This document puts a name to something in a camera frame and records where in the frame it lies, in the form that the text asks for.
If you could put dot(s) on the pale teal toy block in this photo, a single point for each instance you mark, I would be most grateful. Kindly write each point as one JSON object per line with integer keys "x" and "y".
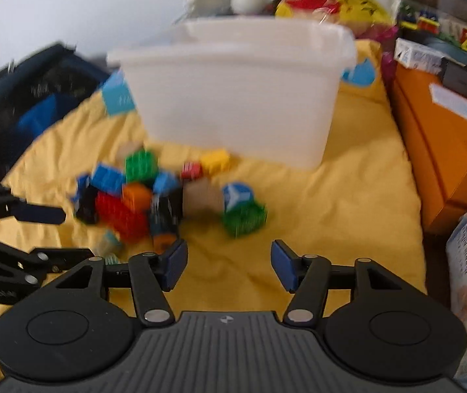
{"x": 108, "y": 243}

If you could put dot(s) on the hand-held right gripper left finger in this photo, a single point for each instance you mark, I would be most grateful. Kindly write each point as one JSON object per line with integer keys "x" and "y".
{"x": 175, "y": 264}

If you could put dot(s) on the blue round disc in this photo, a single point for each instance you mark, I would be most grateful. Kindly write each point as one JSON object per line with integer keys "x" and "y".
{"x": 237, "y": 196}

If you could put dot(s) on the orange box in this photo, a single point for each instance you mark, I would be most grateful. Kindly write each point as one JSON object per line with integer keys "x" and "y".
{"x": 442, "y": 163}

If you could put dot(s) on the orange toy brick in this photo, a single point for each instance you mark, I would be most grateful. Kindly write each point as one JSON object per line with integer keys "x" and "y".
{"x": 136, "y": 196}

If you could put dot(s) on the white plastic bin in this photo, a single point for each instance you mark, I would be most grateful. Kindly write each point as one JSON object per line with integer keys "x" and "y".
{"x": 237, "y": 102}

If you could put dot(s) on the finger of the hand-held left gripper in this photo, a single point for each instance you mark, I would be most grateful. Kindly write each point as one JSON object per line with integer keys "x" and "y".
{"x": 65, "y": 254}
{"x": 41, "y": 214}

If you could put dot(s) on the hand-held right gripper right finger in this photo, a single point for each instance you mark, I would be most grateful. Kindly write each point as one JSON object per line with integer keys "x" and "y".
{"x": 284, "y": 264}

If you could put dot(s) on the small blue toy brick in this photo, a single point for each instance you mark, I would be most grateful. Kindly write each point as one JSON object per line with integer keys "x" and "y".
{"x": 166, "y": 182}

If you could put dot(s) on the pink plastic toy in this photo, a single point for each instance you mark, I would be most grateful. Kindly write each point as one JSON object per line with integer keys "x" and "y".
{"x": 388, "y": 65}

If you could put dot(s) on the light blue plastic object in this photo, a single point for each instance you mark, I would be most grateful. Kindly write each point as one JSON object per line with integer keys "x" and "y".
{"x": 362, "y": 74}

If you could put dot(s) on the dark blue bag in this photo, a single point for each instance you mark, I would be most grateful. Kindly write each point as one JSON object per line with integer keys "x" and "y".
{"x": 33, "y": 102}

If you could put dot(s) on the large red toy brick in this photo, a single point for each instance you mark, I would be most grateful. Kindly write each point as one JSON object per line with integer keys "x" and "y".
{"x": 121, "y": 219}

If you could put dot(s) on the black device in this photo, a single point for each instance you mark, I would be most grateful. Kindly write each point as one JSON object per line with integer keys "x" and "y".
{"x": 460, "y": 80}

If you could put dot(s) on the dark round toy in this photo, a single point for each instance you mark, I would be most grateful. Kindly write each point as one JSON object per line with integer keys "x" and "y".
{"x": 273, "y": 6}

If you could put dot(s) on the yellow printed plastic bag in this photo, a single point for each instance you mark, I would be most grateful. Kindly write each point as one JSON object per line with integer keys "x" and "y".
{"x": 352, "y": 4}

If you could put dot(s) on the yellow blanket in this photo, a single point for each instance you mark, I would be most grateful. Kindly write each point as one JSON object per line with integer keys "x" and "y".
{"x": 339, "y": 213}

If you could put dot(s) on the light blue cardboard box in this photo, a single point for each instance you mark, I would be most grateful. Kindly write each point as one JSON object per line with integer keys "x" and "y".
{"x": 116, "y": 94}

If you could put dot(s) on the blue square toy brick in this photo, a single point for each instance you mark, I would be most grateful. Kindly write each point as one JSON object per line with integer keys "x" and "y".
{"x": 108, "y": 178}

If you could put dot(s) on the small white carton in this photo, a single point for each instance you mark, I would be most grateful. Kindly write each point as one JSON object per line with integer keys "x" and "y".
{"x": 415, "y": 55}

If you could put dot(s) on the small wooden cube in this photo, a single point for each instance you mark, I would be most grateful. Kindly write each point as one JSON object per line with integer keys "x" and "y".
{"x": 129, "y": 149}

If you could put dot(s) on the red printed cube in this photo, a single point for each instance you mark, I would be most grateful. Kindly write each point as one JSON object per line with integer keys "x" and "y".
{"x": 191, "y": 170}

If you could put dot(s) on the green toy brick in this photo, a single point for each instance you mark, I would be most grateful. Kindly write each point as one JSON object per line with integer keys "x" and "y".
{"x": 243, "y": 221}
{"x": 141, "y": 166}

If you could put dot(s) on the yellow toy brick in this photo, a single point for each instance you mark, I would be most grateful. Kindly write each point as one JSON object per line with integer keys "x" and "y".
{"x": 215, "y": 161}

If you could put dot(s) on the colourful wooden toy set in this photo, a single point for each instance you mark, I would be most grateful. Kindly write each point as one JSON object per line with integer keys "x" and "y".
{"x": 429, "y": 20}

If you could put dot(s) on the large wooden cube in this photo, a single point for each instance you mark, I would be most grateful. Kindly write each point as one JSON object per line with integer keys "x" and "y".
{"x": 202, "y": 198}

